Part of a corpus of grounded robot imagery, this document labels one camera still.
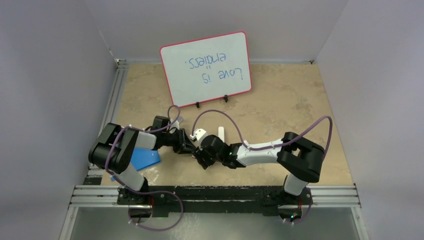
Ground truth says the aluminium frame rail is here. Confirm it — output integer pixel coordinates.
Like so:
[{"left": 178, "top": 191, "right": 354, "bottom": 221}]
[{"left": 61, "top": 61, "right": 368, "bottom": 240}]

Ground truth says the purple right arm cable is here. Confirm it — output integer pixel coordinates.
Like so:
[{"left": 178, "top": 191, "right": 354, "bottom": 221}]
[{"left": 190, "top": 109, "right": 333, "bottom": 226}]

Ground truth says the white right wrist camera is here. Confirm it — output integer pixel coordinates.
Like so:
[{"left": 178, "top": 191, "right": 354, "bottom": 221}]
[{"left": 189, "top": 128, "right": 208, "bottom": 145}]

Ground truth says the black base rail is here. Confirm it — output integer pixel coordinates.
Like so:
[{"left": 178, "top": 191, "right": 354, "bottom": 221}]
[{"left": 117, "top": 185, "right": 313, "bottom": 220}]

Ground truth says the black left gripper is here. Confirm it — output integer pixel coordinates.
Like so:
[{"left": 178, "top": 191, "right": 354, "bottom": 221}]
[{"left": 161, "top": 127, "right": 196, "bottom": 154}]

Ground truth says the white board with pink frame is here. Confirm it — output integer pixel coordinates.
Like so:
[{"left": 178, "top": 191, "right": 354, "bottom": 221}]
[{"left": 159, "top": 31, "right": 252, "bottom": 107}]

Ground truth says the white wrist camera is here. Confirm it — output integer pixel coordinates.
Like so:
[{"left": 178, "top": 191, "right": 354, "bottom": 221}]
[
  {"left": 168, "top": 116, "right": 184, "bottom": 133},
  {"left": 189, "top": 128, "right": 208, "bottom": 145}
]

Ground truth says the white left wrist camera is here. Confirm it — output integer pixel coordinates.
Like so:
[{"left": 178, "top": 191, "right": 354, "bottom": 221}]
[{"left": 168, "top": 116, "right": 184, "bottom": 133}]

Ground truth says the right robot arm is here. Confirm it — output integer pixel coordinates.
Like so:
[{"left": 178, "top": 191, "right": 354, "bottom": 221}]
[{"left": 190, "top": 128, "right": 326, "bottom": 204}]

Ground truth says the blue plastic sheet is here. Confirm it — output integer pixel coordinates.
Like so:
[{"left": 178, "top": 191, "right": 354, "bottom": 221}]
[{"left": 130, "top": 148, "right": 161, "bottom": 171}]

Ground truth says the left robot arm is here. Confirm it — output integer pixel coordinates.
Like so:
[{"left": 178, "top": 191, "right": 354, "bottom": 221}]
[{"left": 88, "top": 115, "right": 195, "bottom": 205}]

